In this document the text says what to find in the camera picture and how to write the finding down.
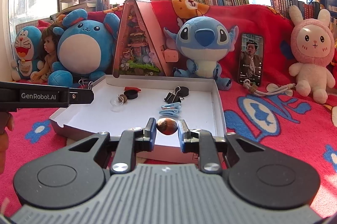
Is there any brown walnut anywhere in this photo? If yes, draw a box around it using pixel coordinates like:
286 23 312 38
156 117 178 136

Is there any Doraemon plush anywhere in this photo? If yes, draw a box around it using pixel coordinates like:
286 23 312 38
11 25 43 81

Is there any red plastic crayon piece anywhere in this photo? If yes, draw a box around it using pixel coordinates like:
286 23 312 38
124 87 141 92

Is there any small brown nut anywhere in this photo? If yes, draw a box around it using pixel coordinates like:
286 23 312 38
118 94 128 104

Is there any pink bunny plush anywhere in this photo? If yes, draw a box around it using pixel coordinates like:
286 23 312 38
289 6 335 104

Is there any light blue hair clip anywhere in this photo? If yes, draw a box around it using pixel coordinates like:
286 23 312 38
159 108 181 118
161 102 181 110

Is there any round blue mouse plush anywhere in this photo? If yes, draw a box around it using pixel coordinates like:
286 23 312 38
48 9 120 87

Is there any beige phone lanyard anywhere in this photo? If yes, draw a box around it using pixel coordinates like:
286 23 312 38
242 79 297 97

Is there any black smartphone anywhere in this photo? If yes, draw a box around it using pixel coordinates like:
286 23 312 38
238 33 264 86

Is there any person's left hand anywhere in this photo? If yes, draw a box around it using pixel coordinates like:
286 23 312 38
0 112 14 174

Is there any black binder clip on tray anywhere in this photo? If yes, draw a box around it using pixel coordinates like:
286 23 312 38
78 79 93 89

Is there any red cartoon blanket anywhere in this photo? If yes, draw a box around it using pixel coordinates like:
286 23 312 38
1 0 336 217

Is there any black round cap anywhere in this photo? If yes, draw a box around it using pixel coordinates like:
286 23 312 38
123 89 138 100

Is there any clear plastic cup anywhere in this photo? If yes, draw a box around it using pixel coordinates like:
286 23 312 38
110 96 124 112

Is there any white cardboard box tray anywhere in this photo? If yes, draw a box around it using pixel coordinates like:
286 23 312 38
50 75 226 149

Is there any blue Stitch plush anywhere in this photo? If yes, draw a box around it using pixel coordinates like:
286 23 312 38
163 16 239 91

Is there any stack of papers and books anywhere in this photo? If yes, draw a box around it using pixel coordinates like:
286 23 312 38
50 0 96 20

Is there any pink triangular diorama box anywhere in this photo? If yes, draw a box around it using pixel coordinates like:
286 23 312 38
112 0 179 77

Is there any black round lid in tray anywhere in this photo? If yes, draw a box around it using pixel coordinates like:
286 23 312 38
175 86 189 97

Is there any brown haired doll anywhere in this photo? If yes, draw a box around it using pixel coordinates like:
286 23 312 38
30 23 60 84

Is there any black binder clip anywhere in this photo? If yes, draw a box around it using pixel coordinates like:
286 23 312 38
164 86 181 104
78 79 93 89

